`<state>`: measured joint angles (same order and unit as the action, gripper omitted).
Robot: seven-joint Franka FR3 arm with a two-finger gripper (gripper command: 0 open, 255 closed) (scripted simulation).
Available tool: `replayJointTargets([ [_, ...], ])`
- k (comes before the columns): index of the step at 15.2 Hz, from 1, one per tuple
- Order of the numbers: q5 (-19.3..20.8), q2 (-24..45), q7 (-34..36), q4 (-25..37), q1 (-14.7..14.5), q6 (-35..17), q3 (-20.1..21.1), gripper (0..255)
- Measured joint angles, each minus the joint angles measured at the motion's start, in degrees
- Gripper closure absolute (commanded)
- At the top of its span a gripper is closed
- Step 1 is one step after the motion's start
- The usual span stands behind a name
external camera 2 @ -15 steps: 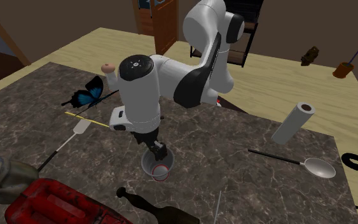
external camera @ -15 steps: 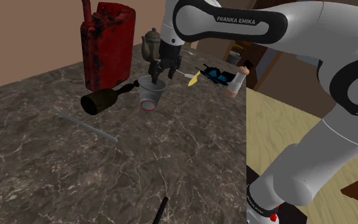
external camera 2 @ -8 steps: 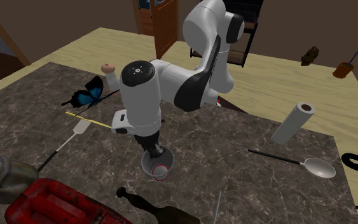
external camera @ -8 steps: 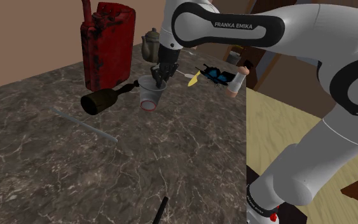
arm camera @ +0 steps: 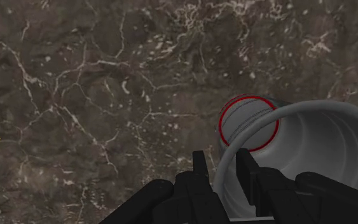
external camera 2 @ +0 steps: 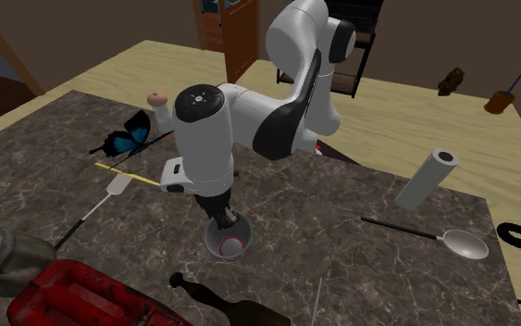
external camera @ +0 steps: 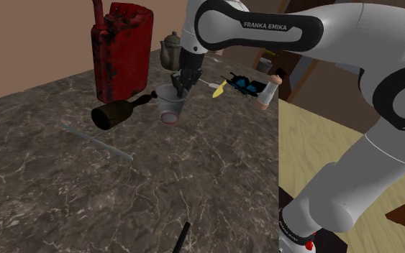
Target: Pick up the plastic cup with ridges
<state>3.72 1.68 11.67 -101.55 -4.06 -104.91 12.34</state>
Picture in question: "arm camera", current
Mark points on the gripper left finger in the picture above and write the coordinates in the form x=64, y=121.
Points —
x=191, y=195

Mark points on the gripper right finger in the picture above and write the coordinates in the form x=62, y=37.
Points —
x=278, y=192

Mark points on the grey cup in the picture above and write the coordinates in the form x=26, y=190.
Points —
x=321, y=139

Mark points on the grey can with red rim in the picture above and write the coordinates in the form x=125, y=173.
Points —
x=247, y=118

